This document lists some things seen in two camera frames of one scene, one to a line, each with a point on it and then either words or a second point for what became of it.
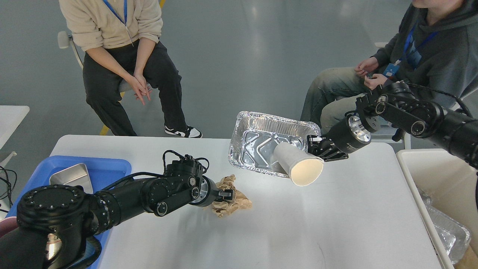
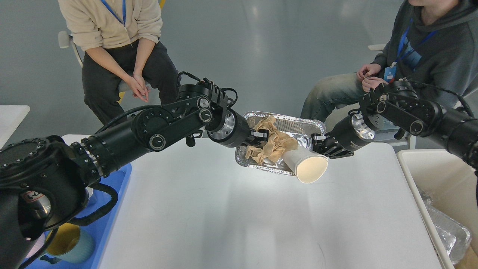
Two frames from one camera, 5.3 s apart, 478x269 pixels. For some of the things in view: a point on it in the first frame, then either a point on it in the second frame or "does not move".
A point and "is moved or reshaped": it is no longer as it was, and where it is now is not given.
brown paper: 223,208 → 273,149
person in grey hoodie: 437,46 does not move
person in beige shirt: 120,39 does not move
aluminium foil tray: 254,135 is moved or reshaped
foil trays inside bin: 455,236 does not move
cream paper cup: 303,166 is moved or reshaped
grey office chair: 65,40 does not move
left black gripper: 208,192 → 236,132
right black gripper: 348,134 does not move
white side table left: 11,117 does not move
